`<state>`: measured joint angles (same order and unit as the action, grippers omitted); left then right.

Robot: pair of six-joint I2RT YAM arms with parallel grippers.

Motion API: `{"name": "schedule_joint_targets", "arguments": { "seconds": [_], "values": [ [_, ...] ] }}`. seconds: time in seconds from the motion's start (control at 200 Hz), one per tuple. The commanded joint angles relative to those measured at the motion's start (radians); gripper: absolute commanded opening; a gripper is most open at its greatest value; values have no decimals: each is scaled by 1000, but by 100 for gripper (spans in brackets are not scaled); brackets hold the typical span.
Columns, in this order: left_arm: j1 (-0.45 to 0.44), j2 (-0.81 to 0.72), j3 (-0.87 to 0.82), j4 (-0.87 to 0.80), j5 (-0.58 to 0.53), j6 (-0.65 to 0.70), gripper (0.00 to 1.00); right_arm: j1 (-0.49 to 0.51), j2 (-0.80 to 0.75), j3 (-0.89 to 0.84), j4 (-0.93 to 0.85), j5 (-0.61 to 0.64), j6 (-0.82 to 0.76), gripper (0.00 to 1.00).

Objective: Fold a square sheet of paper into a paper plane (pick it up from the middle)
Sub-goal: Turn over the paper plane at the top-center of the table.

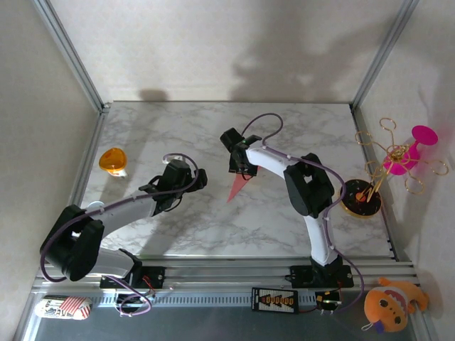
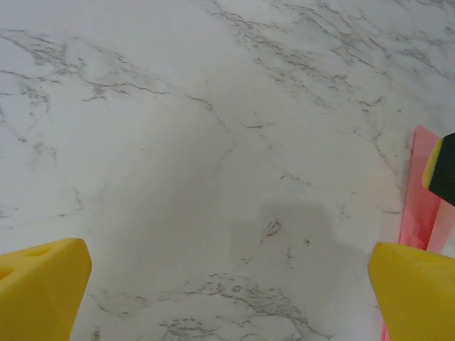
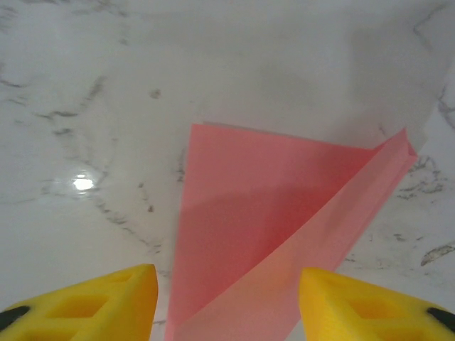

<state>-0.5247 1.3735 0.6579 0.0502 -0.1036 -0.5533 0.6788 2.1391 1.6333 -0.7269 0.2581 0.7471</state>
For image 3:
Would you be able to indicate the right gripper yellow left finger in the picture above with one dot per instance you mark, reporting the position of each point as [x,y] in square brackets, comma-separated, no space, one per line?
[131,312]

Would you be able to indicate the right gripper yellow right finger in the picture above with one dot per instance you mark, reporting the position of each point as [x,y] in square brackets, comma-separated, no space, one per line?
[327,309]

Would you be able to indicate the pink cloth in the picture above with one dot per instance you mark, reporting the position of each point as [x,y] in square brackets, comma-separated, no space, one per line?
[249,177]

